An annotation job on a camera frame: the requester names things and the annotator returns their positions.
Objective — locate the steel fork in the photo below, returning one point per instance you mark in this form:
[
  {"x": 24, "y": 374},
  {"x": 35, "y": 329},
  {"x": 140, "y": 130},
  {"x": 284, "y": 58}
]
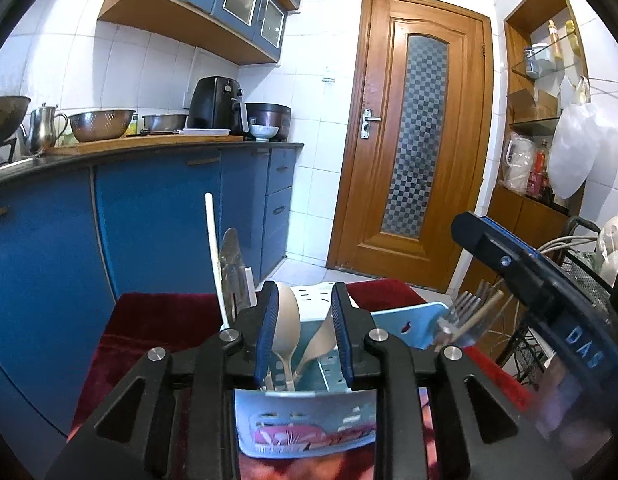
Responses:
[{"x": 458, "y": 313}]

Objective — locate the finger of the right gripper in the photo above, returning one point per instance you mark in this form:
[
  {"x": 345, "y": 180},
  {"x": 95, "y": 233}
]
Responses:
[{"x": 584, "y": 338}]

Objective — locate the steel colander bowl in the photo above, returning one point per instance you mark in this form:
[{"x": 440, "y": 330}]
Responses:
[{"x": 100, "y": 125}]

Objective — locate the wooden shelf unit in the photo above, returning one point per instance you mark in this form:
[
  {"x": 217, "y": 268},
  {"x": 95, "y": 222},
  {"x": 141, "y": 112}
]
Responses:
[{"x": 543, "y": 48}]

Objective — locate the black air fryer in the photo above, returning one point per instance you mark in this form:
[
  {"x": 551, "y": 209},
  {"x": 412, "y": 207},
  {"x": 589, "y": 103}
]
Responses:
[{"x": 217, "y": 103}]

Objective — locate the red floral plush tablecloth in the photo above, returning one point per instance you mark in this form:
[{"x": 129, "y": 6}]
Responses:
[{"x": 179, "y": 322}]

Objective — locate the white plastic bag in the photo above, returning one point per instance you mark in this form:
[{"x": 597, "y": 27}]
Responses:
[{"x": 585, "y": 144}]

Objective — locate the black wok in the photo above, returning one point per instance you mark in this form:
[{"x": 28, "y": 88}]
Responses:
[{"x": 12, "y": 111}]

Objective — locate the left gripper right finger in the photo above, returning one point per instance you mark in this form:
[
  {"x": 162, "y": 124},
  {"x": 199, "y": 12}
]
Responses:
[{"x": 438, "y": 416}]

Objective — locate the blue lower kitchen cabinets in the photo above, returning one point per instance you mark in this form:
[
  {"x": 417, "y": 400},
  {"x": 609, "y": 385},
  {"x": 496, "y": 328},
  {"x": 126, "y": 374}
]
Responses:
[{"x": 78, "y": 233}]

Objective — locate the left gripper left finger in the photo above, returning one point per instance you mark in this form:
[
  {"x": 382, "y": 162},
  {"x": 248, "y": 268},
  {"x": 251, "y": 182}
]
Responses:
[{"x": 173, "y": 417}]

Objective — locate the wooden door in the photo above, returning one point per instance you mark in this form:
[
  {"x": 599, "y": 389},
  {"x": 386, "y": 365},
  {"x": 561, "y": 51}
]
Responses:
[{"x": 416, "y": 141}]

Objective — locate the steel pitcher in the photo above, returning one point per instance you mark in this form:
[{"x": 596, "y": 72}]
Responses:
[{"x": 46, "y": 125}]

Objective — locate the beige plastic fork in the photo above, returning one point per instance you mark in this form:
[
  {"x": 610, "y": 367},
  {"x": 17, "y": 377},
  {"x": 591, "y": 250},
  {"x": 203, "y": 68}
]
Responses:
[{"x": 321, "y": 343}]

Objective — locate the small steel bowl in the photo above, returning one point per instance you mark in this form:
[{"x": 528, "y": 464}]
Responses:
[{"x": 163, "y": 123}]

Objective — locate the beige plastic spoon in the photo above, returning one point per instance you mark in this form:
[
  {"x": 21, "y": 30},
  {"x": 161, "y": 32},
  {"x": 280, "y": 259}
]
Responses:
[{"x": 287, "y": 331}]

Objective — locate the white small bowl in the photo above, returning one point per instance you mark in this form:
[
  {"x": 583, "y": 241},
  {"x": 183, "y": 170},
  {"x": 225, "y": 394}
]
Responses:
[{"x": 263, "y": 133}]

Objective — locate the blue upper wall cabinets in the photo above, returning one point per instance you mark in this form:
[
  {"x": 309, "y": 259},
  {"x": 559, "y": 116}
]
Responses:
[{"x": 244, "y": 32}]

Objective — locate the black rice cooker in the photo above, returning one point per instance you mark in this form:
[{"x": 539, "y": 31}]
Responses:
[{"x": 270, "y": 114}]

